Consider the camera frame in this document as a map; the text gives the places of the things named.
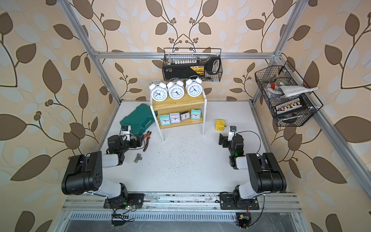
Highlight mint square alarm clock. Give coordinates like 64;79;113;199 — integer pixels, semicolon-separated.
159;114;171;126

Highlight clear square alarm clock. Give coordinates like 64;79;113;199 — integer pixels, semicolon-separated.
180;111;190;122

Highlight lilac square alarm clock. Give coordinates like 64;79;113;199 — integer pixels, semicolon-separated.
169;112;181;124

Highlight white twin-bell clock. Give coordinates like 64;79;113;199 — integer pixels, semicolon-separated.
149;80;168;102
167;77;185;100
185;75;203;97

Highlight white twin-bell clock front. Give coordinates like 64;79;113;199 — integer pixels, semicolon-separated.
185;75;203;97

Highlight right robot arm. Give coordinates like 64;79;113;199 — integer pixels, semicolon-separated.
218;133;287;210

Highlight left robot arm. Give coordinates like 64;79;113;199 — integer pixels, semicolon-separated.
61;134;147;210

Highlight wooden two-tier shelf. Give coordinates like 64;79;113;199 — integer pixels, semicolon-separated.
150;89;207;141

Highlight small grey metal clip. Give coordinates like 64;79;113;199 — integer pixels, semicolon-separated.
134;153;142;163

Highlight orange black pliers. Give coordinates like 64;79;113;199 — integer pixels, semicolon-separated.
143;130;152;152

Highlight yellow cube box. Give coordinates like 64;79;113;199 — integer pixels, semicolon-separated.
215;119;226;131

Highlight green plastic tool case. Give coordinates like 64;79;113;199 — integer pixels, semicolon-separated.
120;103;155;136

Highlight white papers in basket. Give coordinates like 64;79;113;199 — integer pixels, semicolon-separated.
277;86;318;97

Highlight black yellow tool box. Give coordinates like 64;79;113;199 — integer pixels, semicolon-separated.
162;57;223;82

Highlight socket set tray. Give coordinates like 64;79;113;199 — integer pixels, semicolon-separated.
274;97;307;116

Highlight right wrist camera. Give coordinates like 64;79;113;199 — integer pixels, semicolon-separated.
228;126;237;141

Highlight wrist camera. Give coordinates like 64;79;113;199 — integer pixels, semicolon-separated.
119;125;131;141
228;126;237;141

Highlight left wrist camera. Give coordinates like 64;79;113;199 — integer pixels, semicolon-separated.
119;125;131;141

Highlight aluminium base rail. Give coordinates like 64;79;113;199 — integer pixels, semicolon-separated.
62;191;302;214

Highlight black wire basket right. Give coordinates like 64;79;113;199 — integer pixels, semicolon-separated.
255;61;323;127

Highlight black wire basket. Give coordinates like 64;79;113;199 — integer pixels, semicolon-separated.
162;47;223;82
255;61;323;127

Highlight black wire basket back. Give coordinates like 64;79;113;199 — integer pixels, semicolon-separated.
162;47;223;82

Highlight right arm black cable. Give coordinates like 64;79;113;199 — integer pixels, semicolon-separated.
236;130;266;227

